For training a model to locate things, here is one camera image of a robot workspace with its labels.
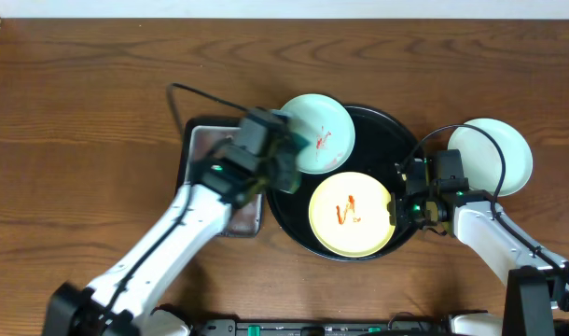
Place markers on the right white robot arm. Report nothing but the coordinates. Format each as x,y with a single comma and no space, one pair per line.
461,195

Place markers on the green and yellow scrub sponge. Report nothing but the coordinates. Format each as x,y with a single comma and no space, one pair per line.
291,121

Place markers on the metal tray of soapy water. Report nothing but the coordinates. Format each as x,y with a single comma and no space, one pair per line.
201,134

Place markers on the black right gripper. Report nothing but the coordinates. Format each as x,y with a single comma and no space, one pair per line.
398,210

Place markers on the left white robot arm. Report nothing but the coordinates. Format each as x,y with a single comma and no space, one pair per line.
122,300

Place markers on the round black serving tray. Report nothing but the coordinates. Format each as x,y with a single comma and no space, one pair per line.
381,142

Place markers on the mint green plate with ketchup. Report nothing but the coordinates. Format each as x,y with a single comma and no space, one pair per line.
327,126

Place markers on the pale green cleaned plate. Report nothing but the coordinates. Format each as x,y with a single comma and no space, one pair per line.
494,154

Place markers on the yellow plate with ketchup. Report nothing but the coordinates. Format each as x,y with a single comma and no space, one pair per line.
348,214

